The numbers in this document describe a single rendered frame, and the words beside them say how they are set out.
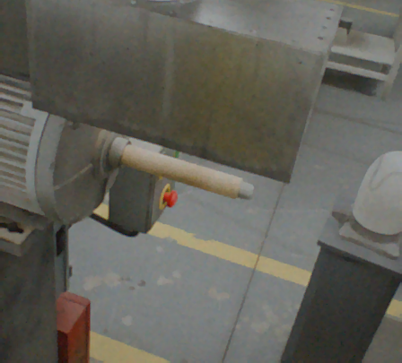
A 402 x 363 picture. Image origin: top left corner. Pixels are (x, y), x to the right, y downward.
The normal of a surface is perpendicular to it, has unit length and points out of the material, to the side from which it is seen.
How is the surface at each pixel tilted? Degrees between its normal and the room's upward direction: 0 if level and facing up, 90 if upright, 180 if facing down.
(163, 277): 0
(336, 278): 90
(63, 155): 78
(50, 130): 53
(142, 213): 90
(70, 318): 0
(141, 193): 90
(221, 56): 90
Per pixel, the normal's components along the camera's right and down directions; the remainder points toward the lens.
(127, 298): 0.13, -0.82
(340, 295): -0.43, 0.45
